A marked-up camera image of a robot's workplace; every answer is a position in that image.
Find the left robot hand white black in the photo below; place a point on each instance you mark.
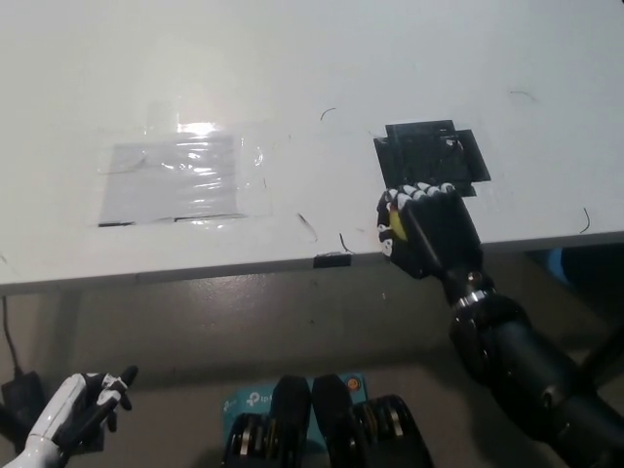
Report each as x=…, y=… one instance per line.
x=63, y=404

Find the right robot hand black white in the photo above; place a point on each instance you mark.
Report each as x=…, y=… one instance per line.
x=439, y=229

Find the orange yellow tennis ball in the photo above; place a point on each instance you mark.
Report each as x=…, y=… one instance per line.
x=397, y=225

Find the black power adapter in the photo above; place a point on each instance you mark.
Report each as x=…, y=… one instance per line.
x=22, y=395

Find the black tape patch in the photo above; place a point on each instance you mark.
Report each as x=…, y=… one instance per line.
x=429, y=156

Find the short black tape strip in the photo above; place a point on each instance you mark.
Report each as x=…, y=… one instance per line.
x=333, y=261

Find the blue object under table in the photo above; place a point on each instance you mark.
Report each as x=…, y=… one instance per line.
x=556, y=263

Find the teal router box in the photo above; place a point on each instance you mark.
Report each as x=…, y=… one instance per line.
x=244, y=402

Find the grey sheet under clear tape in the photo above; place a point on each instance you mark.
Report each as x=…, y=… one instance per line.
x=170, y=178

